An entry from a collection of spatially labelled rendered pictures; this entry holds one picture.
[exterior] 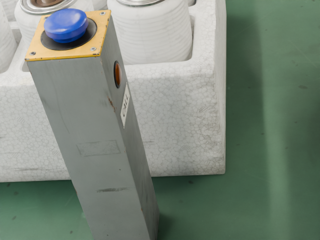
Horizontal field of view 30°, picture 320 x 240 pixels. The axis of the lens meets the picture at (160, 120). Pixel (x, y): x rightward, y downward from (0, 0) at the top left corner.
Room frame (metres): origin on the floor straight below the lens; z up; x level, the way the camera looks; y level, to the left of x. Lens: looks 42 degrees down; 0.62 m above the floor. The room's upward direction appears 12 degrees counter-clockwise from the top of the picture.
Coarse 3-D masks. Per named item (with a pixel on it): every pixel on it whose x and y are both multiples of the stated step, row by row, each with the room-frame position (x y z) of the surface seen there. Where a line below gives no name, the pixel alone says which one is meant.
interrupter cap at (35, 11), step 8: (24, 0) 0.66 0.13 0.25; (32, 0) 0.66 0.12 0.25; (40, 0) 0.66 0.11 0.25; (56, 0) 0.65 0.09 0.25; (64, 0) 0.64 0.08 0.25; (72, 0) 0.63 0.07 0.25; (24, 8) 0.64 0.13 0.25; (32, 8) 0.64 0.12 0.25; (40, 8) 0.63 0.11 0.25; (48, 8) 0.63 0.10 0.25; (56, 8) 0.62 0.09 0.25; (64, 8) 0.62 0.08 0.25
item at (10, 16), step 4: (0, 0) 0.75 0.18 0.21; (4, 0) 0.75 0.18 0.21; (8, 0) 0.75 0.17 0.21; (12, 0) 0.76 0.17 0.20; (16, 0) 0.76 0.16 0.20; (4, 4) 0.75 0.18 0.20; (8, 4) 0.75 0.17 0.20; (12, 4) 0.76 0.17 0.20; (16, 4) 0.76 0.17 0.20; (4, 8) 0.75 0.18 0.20; (8, 8) 0.75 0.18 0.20; (12, 8) 0.75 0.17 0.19; (8, 12) 0.75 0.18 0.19; (12, 12) 0.75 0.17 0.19; (8, 16) 0.75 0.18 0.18; (12, 16) 0.75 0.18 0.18; (8, 20) 0.75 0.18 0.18; (12, 20) 0.75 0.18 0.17; (16, 20) 0.75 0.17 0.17
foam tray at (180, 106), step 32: (224, 0) 0.89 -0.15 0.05; (192, 32) 0.67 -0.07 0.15; (224, 32) 0.81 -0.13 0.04; (160, 64) 0.57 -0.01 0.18; (192, 64) 0.56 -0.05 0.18; (224, 64) 0.73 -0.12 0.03; (0, 96) 0.60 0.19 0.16; (32, 96) 0.59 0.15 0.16; (160, 96) 0.55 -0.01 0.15; (192, 96) 0.54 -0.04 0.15; (224, 96) 0.66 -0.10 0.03; (0, 128) 0.60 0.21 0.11; (32, 128) 0.59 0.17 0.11; (160, 128) 0.55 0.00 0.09; (192, 128) 0.55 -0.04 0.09; (224, 128) 0.60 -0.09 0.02; (0, 160) 0.61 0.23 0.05; (32, 160) 0.60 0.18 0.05; (160, 160) 0.56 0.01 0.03; (192, 160) 0.55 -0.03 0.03; (224, 160) 0.55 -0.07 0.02
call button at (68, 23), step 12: (60, 12) 0.48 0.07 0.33; (72, 12) 0.48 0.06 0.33; (84, 12) 0.48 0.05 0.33; (48, 24) 0.47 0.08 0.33; (60, 24) 0.46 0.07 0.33; (72, 24) 0.46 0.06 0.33; (84, 24) 0.46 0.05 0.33; (48, 36) 0.46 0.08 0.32; (60, 36) 0.45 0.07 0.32; (72, 36) 0.45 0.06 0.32
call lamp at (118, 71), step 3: (117, 63) 0.47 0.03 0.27; (117, 66) 0.46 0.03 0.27; (117, 69) 0.46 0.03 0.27; (120, 69) 0.47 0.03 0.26; (117, 72) 0.46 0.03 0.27; (120, 72) 0.46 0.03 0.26; (117, 75) 0.46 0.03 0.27; (120, 75) 0.46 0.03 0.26; (117, 78) 0.45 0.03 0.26; (120, 78) 0.46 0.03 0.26; (117, 81) 0.45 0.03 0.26; (120, 81) 0.46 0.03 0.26
